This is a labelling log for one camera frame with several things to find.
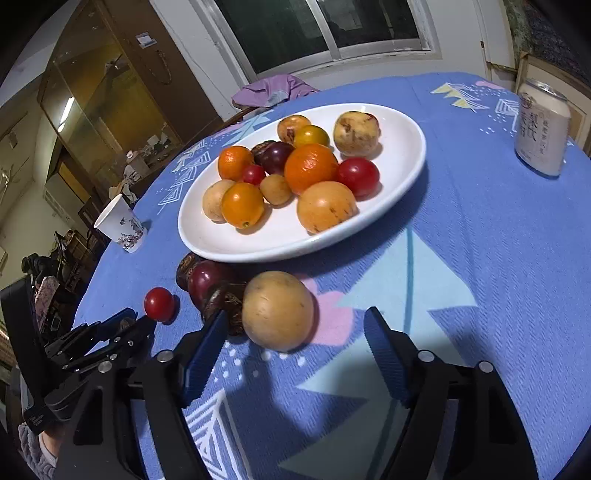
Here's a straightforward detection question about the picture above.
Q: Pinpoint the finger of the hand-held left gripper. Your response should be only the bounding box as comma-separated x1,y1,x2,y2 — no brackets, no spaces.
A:
60,310,138,344
51,318,158,372

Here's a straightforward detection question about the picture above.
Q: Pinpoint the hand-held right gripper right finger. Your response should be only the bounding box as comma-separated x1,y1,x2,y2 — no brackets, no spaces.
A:
363,306,539,480

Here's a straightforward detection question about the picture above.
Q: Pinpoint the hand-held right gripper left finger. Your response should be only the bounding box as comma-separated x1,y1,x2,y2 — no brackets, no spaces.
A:
53,309,229,480

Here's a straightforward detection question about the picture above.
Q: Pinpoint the large yellow pear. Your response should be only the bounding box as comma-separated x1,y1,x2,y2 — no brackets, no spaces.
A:
241,271,315,353

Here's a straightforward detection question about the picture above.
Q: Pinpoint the white oval plate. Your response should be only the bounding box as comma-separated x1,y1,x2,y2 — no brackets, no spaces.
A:
178,103,426,264

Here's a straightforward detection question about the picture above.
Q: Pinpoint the small glossy orange fruit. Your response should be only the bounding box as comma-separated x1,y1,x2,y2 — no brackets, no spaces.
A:
221,182,266,229

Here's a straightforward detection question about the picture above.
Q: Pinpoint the large red cherry tomato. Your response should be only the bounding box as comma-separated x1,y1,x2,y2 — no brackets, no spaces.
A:
335,157,380,200

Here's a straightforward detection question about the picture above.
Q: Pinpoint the small red cherry tomato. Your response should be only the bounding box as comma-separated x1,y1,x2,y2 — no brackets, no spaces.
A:
240,164,267,186

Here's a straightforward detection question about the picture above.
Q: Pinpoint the large orange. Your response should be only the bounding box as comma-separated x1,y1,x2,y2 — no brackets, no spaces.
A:
284,143,340,196

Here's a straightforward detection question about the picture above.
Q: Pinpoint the pale yellow blotched fruit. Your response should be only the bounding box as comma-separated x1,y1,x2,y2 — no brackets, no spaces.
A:
333,111,382,158

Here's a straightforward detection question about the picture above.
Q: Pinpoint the yellow-orange tomato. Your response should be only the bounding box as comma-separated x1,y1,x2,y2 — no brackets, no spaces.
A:
293,124,331,148

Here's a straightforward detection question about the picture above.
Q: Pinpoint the person's left forearm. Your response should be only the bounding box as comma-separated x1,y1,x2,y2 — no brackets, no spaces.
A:
16,422,61,480

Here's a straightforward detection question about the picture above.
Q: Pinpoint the dark brown mangosteen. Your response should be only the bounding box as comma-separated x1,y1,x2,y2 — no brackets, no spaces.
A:
175,252,204,292
201,282,247,337

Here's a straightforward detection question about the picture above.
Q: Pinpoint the large red plum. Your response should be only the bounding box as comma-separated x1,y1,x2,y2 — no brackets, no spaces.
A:
188,260,241,311

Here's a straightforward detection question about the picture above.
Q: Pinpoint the white floral paper cup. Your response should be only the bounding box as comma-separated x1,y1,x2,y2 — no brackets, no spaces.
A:
93,194,146,254

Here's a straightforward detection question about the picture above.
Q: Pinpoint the blue printed tablecloth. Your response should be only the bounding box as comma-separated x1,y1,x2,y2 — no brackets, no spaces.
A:
71,71,591,480

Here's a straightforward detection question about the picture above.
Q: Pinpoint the small pale yellow fruit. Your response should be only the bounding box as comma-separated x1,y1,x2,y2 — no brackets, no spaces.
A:
202,179,236,223

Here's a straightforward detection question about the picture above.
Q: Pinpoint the orange loquat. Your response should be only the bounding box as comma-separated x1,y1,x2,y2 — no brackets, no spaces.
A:
296,181,358,234

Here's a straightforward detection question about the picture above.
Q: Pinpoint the small tan longan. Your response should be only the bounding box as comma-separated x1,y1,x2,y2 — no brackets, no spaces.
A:
259,174,294,207

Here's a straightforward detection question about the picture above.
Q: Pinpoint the orange mandarin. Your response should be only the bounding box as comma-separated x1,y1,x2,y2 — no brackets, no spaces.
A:
217,145,256,182

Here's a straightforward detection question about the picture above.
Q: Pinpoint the dark red plum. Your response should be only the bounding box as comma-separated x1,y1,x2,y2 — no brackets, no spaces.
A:
255,141,296,176

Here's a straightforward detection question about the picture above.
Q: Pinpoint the wooden chair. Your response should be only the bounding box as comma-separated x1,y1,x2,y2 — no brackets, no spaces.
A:
224,105,273,125

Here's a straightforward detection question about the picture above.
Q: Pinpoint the yellow red-speckled fruit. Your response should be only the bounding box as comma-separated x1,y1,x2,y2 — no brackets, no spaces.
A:
277,114,312,145

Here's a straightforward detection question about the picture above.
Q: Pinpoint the wooden glass cabinet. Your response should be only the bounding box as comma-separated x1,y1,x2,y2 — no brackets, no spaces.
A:
37,0,222,185

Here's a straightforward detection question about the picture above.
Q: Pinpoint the white drink can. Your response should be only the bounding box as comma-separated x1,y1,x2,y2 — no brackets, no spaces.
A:
514,78,571,178

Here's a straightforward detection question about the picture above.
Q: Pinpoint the purple cloth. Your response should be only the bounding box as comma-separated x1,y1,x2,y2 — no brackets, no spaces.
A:
231,74,321,109

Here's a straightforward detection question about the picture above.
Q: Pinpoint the white door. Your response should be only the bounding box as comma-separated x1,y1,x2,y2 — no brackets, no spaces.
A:
475,0,518,75

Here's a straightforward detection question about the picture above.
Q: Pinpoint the window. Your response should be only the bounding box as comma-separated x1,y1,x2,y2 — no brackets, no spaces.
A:
194,0,444,79

